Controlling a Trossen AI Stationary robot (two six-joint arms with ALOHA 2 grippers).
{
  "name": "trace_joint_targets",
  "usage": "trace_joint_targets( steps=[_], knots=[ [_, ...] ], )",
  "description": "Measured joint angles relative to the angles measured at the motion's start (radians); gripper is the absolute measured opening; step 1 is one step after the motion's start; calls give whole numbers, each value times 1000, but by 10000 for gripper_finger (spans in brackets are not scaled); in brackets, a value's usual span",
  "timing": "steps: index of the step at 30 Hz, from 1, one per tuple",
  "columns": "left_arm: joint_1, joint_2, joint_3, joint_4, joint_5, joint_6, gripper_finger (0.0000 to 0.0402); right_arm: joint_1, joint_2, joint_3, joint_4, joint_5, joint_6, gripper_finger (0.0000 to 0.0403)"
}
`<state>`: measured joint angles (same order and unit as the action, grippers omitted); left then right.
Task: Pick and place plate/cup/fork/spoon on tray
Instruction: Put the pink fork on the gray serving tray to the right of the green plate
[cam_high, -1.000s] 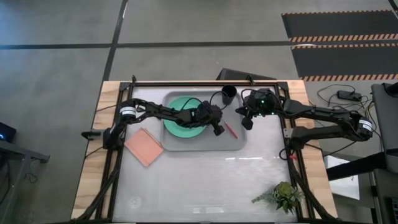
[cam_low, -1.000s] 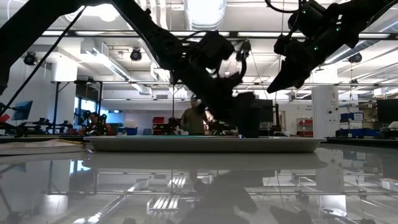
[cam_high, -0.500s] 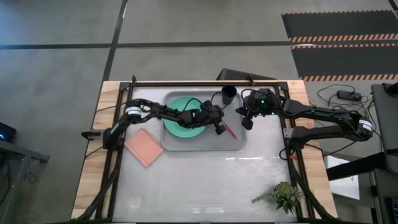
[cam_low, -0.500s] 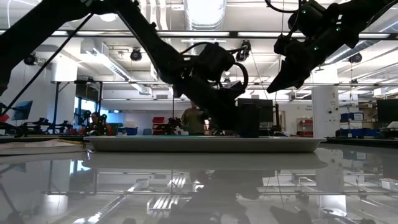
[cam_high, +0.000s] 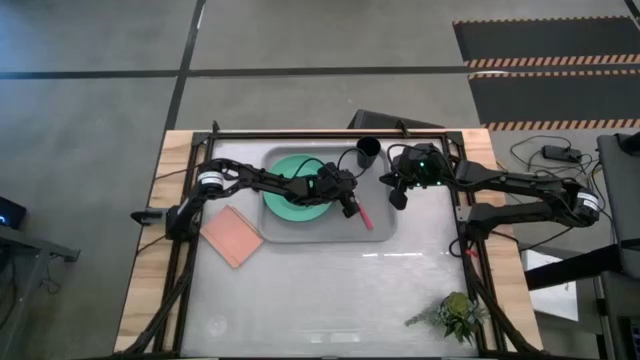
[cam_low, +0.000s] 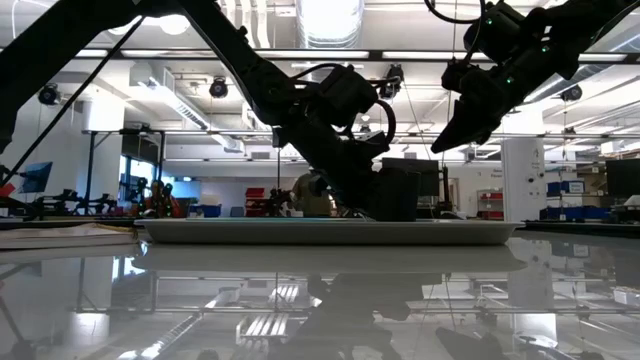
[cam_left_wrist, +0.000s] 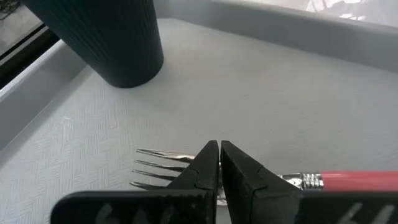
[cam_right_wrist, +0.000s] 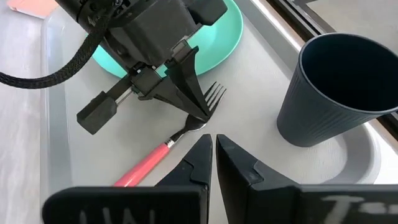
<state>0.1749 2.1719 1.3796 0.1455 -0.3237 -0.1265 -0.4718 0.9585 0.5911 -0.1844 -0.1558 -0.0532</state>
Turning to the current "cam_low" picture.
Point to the tilted blue screen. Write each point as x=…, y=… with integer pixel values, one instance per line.
x=36, y=177

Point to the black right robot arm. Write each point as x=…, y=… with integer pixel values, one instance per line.
x=575, y=30

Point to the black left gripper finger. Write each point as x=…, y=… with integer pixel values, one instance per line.
x=355, y=192

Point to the blue storage bins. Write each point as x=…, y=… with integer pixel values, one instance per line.
x=575, y=212

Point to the background robot arms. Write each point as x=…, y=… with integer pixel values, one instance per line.
x=150, y=200

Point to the black hanging camera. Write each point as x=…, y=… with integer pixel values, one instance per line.
x=571, y=93
x=49, y=94
x=218, y=88
x=395, y=80

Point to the silver ceiling duct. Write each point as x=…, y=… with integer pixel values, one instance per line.
x=330, y=22

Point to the black aluminium rig frame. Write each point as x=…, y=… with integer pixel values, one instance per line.
x=376, y=55

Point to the large dark monitor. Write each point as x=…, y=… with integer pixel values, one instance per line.
x=624, y=177

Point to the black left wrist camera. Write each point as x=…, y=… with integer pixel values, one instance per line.
x=347, y=95

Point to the black cup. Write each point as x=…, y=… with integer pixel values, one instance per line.
x=397, y=197

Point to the grey plastic tray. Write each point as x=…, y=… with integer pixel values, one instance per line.
x=325, y=232

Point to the red storage bins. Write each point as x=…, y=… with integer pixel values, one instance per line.
x=255, y=200

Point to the black computer monitor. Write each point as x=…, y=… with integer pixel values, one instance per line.
x=427, y=175

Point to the person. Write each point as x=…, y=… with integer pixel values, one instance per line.
x=310, y=202

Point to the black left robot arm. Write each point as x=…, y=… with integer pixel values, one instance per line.
x=235, y=50

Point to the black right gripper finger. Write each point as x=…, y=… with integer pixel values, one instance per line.
x=465, y=132

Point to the white room pillar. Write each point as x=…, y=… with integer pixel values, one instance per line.
x=522, y=180

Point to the black metal stand frame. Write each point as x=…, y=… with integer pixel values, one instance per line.
x=125, y=150

